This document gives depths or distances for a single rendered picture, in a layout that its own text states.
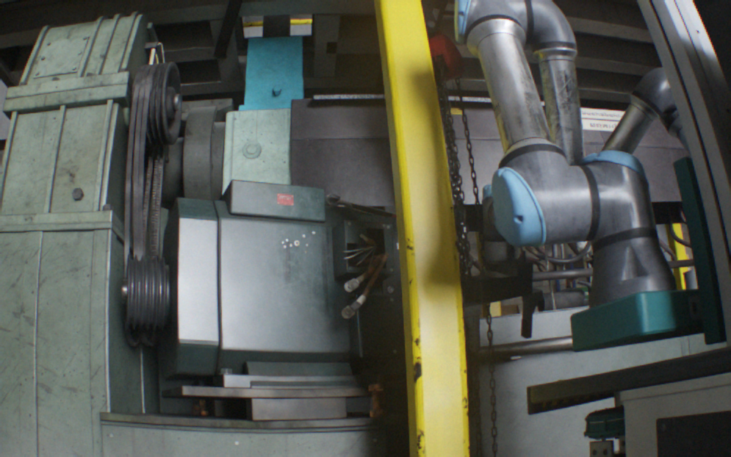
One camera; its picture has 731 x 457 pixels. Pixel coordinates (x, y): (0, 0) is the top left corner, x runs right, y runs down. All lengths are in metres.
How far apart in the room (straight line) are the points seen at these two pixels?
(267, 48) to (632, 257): 1.98
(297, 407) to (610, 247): 0.79
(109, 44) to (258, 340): 1.17
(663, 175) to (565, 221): 1.92
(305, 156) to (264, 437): 1.18
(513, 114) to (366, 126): 1.41
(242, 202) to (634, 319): 0.99
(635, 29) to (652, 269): 2.10
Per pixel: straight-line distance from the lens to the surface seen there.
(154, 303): 1.47
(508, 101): 0.93
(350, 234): 1.41
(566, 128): 1.09
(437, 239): 1.12
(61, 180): 1.81
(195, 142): 2.17
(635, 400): 0.77
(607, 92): 3.32
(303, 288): 1.41
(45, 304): 1.65
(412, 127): 1.20
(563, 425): 2.16
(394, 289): 1.51
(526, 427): 2.09
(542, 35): 1.11
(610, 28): 2.77
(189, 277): 1.35
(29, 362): 1.65
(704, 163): 0.92
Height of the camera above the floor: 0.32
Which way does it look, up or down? 18 degrees up
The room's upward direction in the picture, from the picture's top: 3 degrees counter-clockwise
